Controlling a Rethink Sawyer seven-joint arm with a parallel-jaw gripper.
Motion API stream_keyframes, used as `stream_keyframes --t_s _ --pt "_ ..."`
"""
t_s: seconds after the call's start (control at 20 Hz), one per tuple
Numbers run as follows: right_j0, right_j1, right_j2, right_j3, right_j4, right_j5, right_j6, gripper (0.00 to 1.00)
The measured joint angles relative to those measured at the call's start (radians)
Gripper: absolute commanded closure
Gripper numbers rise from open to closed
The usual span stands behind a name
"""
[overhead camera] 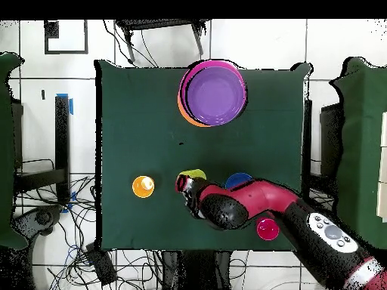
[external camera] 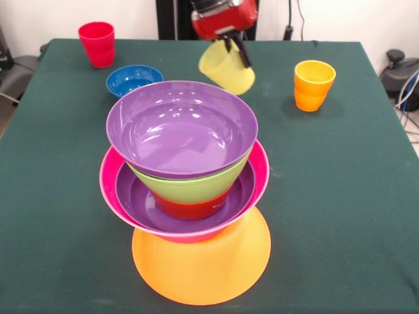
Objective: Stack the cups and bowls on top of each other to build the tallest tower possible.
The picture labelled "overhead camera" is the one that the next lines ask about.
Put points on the small blue plastic bowl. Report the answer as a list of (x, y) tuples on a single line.
[(237, 179)]

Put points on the black metal floor stand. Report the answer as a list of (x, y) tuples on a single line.
[(331, 142), (62, 136)]

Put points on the large orange plastic bowl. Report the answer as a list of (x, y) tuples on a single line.
[(187, 119)]

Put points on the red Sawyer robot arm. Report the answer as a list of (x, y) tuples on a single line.
[(272, 199)]

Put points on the green cloth covered table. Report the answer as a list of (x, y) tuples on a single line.
[(362, 136), (6, 151)]

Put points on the orange plastic cup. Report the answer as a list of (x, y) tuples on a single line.
[(140, 188)]

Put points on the purple plastic bowl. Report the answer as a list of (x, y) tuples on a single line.
[(216, 96)]

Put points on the dark green table cloth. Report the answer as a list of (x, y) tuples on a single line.
[(136, 136)]

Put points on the red plastic cup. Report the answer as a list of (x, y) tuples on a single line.
[(267, 231)]

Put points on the blue tape strip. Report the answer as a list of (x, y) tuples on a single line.
[(73, 196), (71, 105)]

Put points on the black metal stand legs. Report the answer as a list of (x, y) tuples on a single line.
[(157, 23)]

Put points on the black office chair base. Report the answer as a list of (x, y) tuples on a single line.
[(42, 217)]

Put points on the black power box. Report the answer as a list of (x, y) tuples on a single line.
[(101, 264)]

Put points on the yellow plastic cup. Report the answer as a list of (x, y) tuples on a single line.
[(195, 174)]

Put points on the black square frame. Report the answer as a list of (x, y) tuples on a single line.
[(51, 30)]

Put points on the large pink plastic bowl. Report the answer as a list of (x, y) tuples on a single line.
[(193, 68)]

